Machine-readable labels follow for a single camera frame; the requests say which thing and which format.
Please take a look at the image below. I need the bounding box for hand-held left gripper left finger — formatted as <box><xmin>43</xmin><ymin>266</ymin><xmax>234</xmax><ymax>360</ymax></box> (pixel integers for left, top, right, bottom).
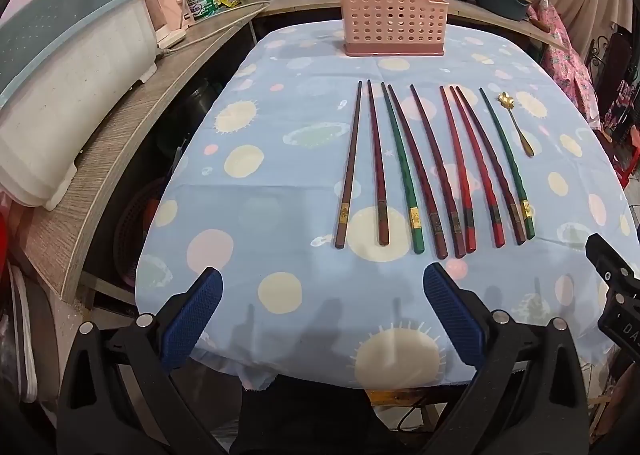
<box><xmin>57</xmin><ymin>267</ymin><xmax>224</xmax><ymax>455</ymax></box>

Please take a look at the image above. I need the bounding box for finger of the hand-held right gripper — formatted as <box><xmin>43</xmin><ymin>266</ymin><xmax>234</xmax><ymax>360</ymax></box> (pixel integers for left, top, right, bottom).
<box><xmin>585</xmin><ymin>233</ymin><xmax>640</xmax><ymax>293</ymax></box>

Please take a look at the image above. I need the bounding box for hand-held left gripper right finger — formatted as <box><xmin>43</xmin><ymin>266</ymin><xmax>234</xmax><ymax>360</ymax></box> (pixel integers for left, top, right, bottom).
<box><xmin>422</xmin><ymin>263</ymin><xmax>588</xmax><ymax>455</ymax></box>

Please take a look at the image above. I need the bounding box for green chopstick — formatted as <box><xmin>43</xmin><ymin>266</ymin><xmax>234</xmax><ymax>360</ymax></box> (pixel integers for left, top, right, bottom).
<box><xmin>380</xmin><ymin>82</ymin><xmax>426</xmax><ymax>255</ymax></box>
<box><xmin>478</xmin><ymin>87</ymin><xmax>537</xmax><ymax>241</ymax></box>

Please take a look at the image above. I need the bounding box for small gold spoon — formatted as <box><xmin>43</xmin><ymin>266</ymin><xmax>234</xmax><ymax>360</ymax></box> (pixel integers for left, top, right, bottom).
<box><xmin>497</xmin><ymin>92</ymin><xmax>535</xmax><ymax>156</ymax></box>

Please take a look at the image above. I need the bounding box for dark red chopstick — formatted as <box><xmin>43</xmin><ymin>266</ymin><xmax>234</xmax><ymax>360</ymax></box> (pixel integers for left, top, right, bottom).
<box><xmin>366</xmin><ymin>79</ymin><xmax>391</xmax><ymax>246</ymax></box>

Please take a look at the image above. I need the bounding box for brown chopstick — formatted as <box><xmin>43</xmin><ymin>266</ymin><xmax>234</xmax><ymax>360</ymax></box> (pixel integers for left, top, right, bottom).
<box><xmin>335</xmin><ymin>81</ymin><xmax>364</xmax><ymax>250</ymax></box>

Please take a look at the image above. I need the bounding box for pink perforated utensil basket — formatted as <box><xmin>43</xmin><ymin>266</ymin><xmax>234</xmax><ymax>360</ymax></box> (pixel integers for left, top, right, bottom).
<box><xmin>336</xmin><ymin>0</ymin><xmax>446</xmax><ymax>58</ymax></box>

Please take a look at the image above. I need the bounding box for blue dotted tablecloth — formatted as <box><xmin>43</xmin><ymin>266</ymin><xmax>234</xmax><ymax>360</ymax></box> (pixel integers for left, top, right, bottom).
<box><xmin>135</xmin><ymin>24</ymin><xmax>633</xmax><ymax>391</ymax></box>

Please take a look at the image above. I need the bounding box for dark metal chair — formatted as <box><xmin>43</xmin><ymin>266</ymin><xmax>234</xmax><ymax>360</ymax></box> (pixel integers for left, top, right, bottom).
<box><xmin>587</xmin><ymin>31</ymin><xmax>635</xmax><ymax>102</ymax></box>

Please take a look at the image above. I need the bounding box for pink floral cloth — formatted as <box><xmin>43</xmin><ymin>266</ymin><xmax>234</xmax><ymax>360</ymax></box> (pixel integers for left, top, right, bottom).
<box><xmin>529</xmin><ymin>4</ymin><xmax>602</xmax><ymax>130</ymax></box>

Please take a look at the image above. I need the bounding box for wooden counter shelf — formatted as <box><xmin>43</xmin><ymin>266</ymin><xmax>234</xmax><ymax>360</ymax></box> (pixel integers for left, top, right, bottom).
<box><xmin>15</xmin><ymin>0</ymin><xmax>571</xmax><ymax>303</ymax></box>

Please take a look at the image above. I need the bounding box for white plastic bin blue lid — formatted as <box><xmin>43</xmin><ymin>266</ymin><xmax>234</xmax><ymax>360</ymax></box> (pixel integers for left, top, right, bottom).
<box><xmin>0</xmin><ymin>0</ymin><xmax>161</xmax><ymax>212</ymax></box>

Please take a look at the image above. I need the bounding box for blue plastic basin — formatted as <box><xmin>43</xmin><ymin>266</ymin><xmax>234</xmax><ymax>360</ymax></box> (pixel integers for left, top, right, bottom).
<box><xmin>472</xmin><ymin>0</ymin><xmax>532</xmax><ymax>22</ymax></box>

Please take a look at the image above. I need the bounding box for white electric appliance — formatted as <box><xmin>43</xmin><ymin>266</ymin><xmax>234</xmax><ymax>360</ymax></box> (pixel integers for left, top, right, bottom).
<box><xmin>142</xmin><ymin>0</ymin><xmax>189</xmax><ymax>50</ymax></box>

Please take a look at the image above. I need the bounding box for white power cable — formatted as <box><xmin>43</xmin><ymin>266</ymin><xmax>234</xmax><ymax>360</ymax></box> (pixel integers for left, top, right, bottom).
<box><xmin>159</xmin><ymin>4</ymin><xmax>268</xmax><ymax>56</ymax></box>

